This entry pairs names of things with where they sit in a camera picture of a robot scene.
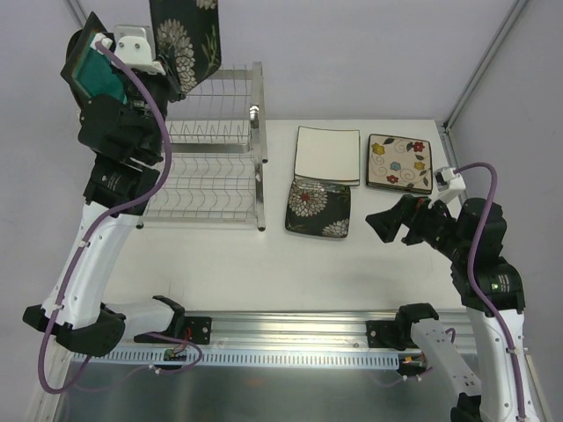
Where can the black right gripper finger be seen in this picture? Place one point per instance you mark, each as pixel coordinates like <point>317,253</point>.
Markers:
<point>411,238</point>
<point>388,222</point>

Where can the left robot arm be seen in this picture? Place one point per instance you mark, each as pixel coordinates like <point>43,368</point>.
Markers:
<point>122,113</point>

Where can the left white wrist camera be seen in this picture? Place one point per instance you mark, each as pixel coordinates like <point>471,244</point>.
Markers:
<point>134,45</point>

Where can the round silver-rimmed cream plate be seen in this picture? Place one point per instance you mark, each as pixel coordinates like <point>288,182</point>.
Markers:
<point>70,47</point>

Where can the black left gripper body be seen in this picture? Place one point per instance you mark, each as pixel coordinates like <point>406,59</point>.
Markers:
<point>159,82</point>

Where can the dark square teal-centre plate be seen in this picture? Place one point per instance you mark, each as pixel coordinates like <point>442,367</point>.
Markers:
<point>89,72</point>

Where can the black chrysanthemum square plate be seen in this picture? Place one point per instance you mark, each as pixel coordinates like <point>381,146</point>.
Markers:
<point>190,28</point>

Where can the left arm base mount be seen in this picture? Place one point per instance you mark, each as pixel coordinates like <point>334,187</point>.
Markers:
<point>198,329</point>

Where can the cream floral square plate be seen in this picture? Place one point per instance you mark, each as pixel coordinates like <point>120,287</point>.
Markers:
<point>399,163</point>

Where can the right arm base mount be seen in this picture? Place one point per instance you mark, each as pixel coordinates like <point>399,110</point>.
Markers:
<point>386,334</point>

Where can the stainless steel dish rack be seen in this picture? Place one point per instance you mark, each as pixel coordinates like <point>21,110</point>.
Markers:
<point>219,148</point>

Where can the aluminium frame rail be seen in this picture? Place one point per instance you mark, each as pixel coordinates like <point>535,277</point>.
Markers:
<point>281,327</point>

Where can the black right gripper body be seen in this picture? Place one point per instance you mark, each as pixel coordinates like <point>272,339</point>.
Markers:
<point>411,218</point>

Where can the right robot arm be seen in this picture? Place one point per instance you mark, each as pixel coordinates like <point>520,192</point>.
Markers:
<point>490,289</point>

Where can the white slotted cable duct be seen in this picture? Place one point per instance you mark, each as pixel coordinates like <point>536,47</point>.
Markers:
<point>163,356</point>

